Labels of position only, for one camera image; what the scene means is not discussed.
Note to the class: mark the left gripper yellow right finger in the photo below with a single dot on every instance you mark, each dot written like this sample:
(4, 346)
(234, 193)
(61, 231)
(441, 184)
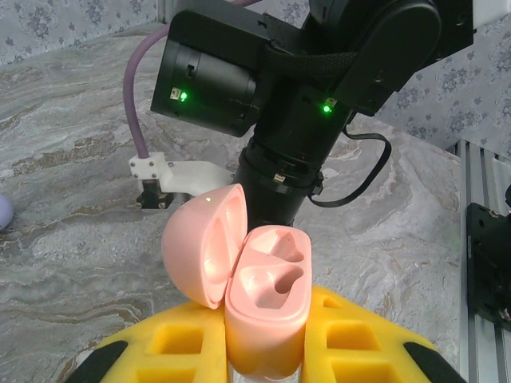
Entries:
(359, 347)

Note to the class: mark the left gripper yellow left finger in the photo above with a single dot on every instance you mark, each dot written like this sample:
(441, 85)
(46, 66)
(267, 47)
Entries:
(171, 347)

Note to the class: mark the pink earbud charging case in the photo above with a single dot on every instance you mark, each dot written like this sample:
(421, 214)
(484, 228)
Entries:
(263, 331)

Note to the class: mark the purple earbud charging case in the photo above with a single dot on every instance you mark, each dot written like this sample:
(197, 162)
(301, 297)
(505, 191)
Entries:
(6, 211)

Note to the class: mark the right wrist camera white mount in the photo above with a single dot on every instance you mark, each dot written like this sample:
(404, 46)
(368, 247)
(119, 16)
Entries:
(187, 177)

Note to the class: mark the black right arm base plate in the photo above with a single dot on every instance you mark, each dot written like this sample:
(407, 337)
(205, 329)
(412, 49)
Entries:
(481, 259)

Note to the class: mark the aluminium frame corner post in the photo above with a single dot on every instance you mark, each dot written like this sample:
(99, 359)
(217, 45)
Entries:
(167, 10)

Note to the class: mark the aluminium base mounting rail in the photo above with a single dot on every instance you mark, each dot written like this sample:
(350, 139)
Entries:
(467, 179)

